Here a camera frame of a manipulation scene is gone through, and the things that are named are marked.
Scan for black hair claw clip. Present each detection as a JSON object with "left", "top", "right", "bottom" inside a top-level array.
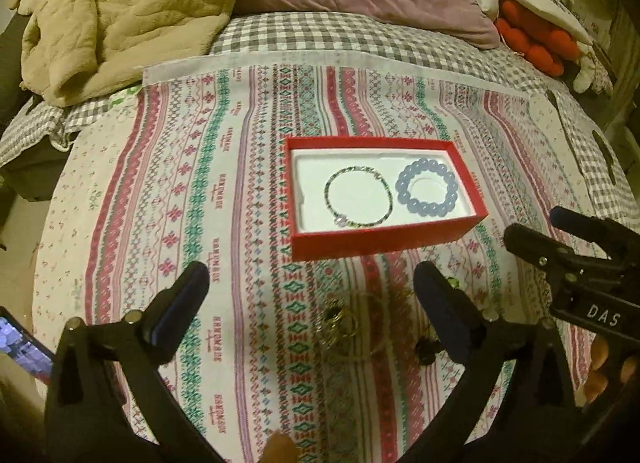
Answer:
[{"left": 414, "top": 336, "right": 444, "bottom": 367}]

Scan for pale blue bead bracelet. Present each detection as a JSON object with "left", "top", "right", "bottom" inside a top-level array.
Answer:
[{"left": 394, "top": 156, "right": 460, "bottom": 218}]

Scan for thin beaded bracelet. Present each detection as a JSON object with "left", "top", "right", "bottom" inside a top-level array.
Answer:
[{"left": 323, "top": 165, "right": 394, "bottom": 229}]

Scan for gold bangle rings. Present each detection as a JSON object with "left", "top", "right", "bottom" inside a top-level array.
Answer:
[{"left": 319, "top": 303, "right": 362, "bottom": 349}]

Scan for right hand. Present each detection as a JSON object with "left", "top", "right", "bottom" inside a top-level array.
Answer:
[{"left": 582, "top": 335, "right": 639, "bottom": 403}]

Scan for left hand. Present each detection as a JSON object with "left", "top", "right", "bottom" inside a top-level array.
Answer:
[{"left": 259, "top": 431, "right": 298, "bottom": 463}]

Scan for smartphone with lit screen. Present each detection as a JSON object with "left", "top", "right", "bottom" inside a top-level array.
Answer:
[{"left": 0, "top": 306, "right": 54, "bottom": 385}]

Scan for white plush toy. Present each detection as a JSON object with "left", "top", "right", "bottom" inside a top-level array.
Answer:
[{"left": 573, "top": 42, "right": 614, "bottom": 96}]

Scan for red orange plush toy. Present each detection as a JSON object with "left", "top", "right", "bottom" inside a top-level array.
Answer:
[{"left": 495, "top": 0, "right": 580, "bottom": 78}]

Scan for red cardboard box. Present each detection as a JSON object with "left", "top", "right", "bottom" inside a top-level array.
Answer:
[{"left": 285, "top": 136, "right": 488, "bottom": 261}]

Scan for beige quilted blanket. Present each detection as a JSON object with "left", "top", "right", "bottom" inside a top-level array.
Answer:
[{"left": 8, "top": 0, "right": 236, "bottom": 108}]

